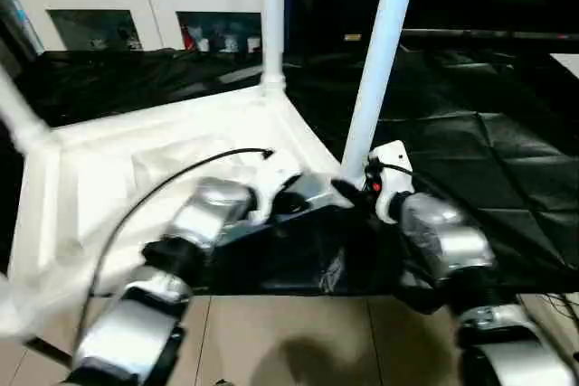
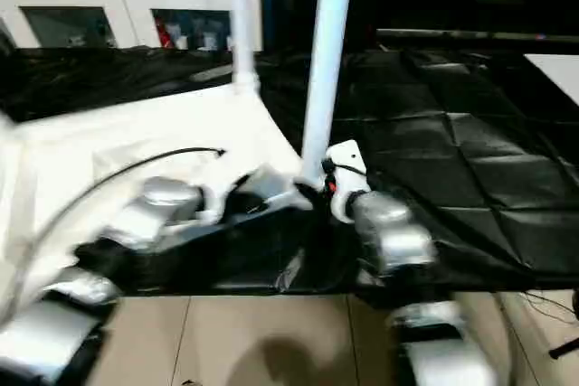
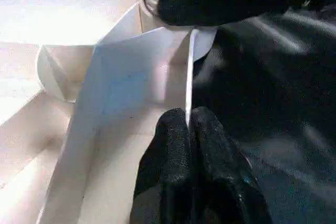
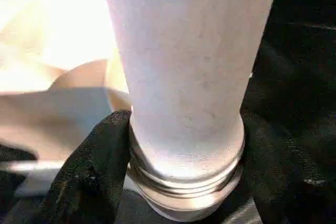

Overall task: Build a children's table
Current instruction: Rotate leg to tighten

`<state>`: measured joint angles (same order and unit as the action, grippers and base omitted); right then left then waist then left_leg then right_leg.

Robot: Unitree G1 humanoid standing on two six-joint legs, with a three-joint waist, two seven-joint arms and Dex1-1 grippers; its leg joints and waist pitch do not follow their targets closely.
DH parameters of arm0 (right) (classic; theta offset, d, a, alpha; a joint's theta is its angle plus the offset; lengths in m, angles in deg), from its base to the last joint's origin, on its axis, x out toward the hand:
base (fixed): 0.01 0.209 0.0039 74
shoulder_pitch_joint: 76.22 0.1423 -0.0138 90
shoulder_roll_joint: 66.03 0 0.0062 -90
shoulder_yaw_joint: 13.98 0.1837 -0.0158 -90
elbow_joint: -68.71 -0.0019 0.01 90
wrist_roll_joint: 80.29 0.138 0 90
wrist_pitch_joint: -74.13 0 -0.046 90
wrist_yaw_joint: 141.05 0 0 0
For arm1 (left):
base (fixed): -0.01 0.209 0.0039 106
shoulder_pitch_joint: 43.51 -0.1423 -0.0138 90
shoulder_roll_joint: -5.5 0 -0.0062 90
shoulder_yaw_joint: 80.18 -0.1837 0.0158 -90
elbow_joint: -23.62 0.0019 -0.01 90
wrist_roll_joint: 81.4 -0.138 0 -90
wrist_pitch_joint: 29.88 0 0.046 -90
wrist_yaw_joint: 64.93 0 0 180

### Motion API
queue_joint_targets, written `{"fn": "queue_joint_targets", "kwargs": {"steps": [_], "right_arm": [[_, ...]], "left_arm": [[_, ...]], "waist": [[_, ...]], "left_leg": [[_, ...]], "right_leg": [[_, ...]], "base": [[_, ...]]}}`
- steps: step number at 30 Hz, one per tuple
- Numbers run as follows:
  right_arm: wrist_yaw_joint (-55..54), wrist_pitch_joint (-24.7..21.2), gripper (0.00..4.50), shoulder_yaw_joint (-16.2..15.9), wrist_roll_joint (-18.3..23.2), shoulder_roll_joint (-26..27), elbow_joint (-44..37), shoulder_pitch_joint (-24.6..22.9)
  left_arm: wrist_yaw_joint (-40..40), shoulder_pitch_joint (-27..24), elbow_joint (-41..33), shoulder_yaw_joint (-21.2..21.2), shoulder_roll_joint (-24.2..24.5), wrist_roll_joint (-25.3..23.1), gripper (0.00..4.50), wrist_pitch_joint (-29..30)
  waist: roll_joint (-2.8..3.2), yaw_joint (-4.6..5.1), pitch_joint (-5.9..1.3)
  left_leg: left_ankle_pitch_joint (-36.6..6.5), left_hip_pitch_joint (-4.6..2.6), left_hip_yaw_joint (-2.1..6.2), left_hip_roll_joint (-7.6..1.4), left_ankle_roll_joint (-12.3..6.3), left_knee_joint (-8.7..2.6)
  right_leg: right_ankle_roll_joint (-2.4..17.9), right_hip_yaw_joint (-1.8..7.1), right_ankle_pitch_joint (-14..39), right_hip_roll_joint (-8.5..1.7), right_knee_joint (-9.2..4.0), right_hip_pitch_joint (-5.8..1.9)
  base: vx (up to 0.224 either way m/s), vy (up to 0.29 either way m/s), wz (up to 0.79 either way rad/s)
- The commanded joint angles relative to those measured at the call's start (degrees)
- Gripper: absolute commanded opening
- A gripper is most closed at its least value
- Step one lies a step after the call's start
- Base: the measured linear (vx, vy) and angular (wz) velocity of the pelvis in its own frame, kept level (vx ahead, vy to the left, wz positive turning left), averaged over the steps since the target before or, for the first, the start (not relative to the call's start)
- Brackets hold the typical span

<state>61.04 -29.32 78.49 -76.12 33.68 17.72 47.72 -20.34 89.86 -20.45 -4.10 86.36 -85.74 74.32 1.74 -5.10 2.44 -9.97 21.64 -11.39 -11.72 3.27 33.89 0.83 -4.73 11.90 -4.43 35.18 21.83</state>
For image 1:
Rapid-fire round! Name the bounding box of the white sheet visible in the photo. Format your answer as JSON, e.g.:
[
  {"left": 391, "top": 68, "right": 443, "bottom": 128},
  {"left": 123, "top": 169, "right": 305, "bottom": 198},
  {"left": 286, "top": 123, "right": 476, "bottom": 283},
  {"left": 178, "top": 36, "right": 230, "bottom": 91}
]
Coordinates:
[{"left": 549, "top": 52, "right": 579, "bottom": 76}]

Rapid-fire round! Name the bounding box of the light blue box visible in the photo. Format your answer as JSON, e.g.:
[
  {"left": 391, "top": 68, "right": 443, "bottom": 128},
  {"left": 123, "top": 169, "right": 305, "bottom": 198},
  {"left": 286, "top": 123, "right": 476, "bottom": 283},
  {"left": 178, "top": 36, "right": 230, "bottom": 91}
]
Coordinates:
[{"left": 0, "top": 0, "right": 45, "bottom": 56}]

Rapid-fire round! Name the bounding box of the white plastic table top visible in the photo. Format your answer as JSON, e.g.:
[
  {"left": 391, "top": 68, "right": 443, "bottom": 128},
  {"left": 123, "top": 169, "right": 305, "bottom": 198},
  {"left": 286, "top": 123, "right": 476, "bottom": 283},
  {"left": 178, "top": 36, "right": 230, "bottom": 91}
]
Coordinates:
[{"left": 0, "top": 87, "right": 356, "bottom": 346}]

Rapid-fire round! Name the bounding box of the black mat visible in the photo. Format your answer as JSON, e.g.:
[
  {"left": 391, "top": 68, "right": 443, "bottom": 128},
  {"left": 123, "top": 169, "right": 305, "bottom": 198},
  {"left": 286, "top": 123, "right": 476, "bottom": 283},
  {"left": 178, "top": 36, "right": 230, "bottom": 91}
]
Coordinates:
[{"left": 0, "top": 31, "right": 579, "bottom": 315}]

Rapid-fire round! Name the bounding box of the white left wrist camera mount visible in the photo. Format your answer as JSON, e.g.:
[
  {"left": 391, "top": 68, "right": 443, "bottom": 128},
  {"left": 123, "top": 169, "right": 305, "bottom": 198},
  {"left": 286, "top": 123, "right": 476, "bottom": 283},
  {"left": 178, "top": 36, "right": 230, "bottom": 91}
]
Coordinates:
[{"left": 250, "top": 163, "right": 305, "bottom": 225}]

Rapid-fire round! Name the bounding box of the white plastic table leg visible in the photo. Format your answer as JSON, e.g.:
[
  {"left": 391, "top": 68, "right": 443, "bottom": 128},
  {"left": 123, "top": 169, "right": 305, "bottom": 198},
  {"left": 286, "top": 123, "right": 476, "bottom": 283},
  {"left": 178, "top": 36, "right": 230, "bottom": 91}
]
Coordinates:
[
  {"left": 261, "top": 0, "right": 290, "bottom": 99},
  {"left": 0, "top": 270, "right": 44, "bottom": 344},
  {"left": 0, "top": 64, "right": 52, "bottom": 148},
  {"left": 340, "top": 0, "right": 424, "bottom": 188}
]

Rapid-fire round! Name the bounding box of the dark metal stand leg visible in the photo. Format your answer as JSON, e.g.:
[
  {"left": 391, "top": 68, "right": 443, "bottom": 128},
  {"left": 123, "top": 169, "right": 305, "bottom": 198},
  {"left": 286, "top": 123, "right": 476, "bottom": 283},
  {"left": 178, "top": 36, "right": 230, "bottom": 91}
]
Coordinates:
[{"left": 25, "top": 336, "right": 76, "bottom": 372}]

